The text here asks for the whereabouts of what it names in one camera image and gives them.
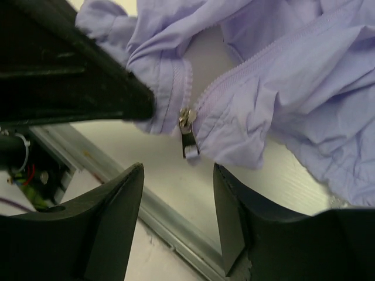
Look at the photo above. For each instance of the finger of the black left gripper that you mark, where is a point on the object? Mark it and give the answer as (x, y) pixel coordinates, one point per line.
(52, 73)

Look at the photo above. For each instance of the aluminium table front rail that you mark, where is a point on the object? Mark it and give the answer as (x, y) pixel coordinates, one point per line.
(184, 239)

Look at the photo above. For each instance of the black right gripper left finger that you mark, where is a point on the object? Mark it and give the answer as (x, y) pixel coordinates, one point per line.
(73, 234)

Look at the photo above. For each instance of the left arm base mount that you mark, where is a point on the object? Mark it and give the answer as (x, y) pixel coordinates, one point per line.
(33, 177)

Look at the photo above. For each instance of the lilac zip jacket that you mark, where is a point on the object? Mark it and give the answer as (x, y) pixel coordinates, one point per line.
(226, 74)

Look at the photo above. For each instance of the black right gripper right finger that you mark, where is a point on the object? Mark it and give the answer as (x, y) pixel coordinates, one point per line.
(262, 240)

